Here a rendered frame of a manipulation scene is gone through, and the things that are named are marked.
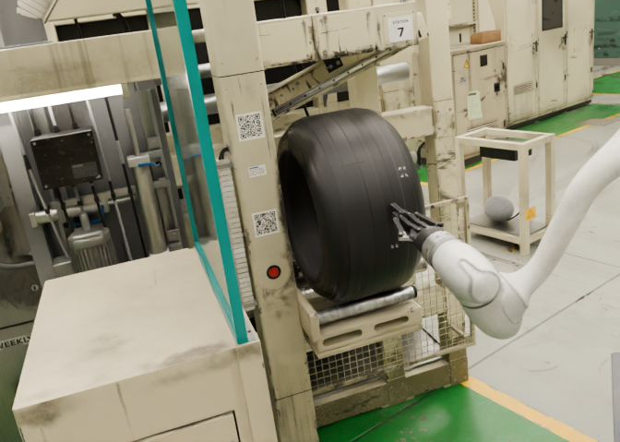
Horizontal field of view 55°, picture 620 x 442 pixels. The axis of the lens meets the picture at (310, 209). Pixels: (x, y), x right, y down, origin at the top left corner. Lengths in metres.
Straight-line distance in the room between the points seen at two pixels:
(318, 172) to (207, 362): 0.77
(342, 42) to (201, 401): 1.32
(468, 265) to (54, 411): 0.83
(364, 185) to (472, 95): 5.13
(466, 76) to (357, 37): 4.61
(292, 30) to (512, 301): 1.08
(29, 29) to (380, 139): 1.04
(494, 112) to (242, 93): 5.50
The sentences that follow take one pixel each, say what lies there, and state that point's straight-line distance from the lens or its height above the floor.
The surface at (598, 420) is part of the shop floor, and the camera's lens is 2.96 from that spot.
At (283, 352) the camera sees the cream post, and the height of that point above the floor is 0.78.
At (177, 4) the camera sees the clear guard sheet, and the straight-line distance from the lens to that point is 0.92.
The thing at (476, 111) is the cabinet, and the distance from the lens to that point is 6.78.
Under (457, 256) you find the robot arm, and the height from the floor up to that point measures 1.25.
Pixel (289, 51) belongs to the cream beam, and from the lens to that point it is 1.99.
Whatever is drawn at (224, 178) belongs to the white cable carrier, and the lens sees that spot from 1.72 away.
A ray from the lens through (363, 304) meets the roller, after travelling 1.89.
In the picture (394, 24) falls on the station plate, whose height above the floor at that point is 1.72.
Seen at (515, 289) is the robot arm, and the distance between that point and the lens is 1.44.
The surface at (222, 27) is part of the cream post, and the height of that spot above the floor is 1.78.
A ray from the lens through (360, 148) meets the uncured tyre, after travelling 1.69.
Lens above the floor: 1.78
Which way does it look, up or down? 18 degrees down
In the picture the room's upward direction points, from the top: 8 degrees counter-clockwise
